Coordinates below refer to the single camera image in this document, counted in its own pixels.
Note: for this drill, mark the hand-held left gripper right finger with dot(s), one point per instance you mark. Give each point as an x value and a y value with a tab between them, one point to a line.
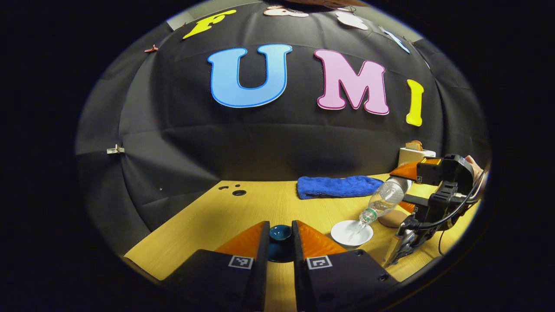
297	268

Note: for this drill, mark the round brown coaster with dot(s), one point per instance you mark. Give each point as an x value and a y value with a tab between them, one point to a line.
392	218

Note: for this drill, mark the blue towel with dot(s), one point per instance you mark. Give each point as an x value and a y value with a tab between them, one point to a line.
338	187

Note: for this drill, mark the clear plastic water bottle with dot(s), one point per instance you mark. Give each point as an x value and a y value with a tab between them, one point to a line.
386	197

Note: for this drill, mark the black backdrop cloth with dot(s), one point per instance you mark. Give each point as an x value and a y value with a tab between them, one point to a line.
269	138

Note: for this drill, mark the toasted bread slice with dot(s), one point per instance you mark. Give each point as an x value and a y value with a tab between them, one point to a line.
418	143
411	146

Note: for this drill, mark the red clip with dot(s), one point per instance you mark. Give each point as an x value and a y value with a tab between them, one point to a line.
151	49

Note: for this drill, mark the white teacup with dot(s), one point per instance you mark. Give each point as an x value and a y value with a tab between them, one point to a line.
352	234

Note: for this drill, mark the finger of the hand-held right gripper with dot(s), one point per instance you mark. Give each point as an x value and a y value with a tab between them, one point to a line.
429	173
422	204

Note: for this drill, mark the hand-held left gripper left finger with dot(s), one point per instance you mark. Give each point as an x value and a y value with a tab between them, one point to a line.
263	268

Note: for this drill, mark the white toaster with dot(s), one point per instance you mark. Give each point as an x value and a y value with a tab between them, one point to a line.
412	157

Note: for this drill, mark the white clip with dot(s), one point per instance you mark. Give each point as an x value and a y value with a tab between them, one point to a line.
115	150

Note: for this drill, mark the blue teacup lid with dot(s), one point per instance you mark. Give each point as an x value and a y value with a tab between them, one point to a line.
280	232

